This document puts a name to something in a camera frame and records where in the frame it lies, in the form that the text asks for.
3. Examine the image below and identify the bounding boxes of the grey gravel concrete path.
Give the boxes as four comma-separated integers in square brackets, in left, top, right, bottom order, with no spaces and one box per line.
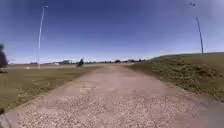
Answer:
[0,63,224,128]

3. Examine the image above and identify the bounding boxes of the dark lamp pole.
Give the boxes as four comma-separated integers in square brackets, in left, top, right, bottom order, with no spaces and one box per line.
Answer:
[189,2,205,55]

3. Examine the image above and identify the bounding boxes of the distant row of trees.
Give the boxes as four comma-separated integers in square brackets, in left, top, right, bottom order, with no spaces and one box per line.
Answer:
[84,58,148,65]

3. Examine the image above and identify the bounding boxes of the dry grass field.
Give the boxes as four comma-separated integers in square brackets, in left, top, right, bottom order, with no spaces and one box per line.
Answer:
[0,63,103,114]
[126,52,224,103]

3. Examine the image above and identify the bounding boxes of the distant low building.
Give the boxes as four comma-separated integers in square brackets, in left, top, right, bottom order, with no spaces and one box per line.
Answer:
[53,59,73,66]

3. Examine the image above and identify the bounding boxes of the white lamp pole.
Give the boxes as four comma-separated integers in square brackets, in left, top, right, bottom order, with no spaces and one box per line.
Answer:
[36,4,49,69]

